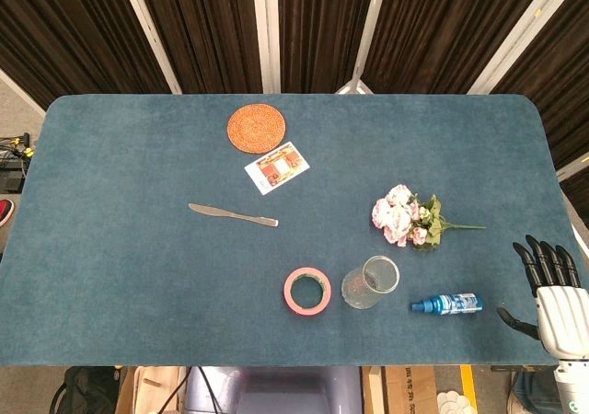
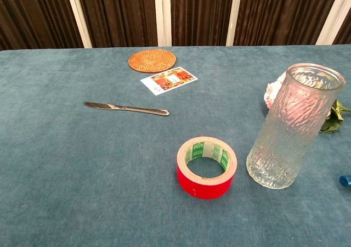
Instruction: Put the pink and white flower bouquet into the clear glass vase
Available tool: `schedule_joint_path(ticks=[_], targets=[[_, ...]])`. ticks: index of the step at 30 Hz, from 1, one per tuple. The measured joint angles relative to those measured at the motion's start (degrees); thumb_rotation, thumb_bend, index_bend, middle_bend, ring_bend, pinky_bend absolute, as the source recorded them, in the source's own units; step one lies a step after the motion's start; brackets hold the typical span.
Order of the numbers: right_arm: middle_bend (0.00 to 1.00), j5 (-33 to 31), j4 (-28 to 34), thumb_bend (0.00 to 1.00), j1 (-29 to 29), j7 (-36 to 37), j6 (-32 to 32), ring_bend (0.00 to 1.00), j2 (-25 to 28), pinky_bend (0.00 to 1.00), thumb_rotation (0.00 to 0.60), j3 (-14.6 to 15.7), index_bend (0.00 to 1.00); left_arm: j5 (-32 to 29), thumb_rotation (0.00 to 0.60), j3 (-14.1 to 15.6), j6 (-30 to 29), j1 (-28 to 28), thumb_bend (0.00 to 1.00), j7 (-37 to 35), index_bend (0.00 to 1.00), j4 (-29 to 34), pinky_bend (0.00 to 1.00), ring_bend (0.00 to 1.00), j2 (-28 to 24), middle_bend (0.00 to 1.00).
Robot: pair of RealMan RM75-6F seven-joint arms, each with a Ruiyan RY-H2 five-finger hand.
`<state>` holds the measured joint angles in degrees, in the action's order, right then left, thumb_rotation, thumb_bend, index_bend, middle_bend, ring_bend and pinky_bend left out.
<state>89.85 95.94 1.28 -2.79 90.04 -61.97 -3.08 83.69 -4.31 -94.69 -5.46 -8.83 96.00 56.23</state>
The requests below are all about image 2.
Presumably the red tape roll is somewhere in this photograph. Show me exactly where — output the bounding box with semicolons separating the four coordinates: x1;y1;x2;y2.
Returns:
176;136;238;200

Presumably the red and white card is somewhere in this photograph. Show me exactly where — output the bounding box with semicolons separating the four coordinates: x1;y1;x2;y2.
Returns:
140;66;199;96

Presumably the textured clear glass vase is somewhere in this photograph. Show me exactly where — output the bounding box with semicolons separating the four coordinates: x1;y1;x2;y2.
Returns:
246;63;347;189

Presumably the blue velvet tablecloth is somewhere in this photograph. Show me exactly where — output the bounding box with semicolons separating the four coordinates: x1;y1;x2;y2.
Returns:
0;46;351;247

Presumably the silver table knife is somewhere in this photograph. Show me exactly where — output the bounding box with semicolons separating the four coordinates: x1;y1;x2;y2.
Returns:
83;102;171;117

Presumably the pink artificial flower bouquet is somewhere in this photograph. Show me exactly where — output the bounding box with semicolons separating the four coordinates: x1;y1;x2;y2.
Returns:
263;73;345;134

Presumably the white partition post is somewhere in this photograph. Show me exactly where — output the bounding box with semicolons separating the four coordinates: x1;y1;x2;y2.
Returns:
315;0;351;46
157;0;172;47
225;0;244;47
64;0;93;49

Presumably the dark brown curtain panel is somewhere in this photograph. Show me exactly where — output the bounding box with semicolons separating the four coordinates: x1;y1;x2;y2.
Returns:
170;0;236;47
0;0;84;51
233;0;343;46
75;0;160;48
332;9;351;45

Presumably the round woven rattan coaster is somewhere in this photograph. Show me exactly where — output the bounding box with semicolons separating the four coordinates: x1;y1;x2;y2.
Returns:
128;49;177;74

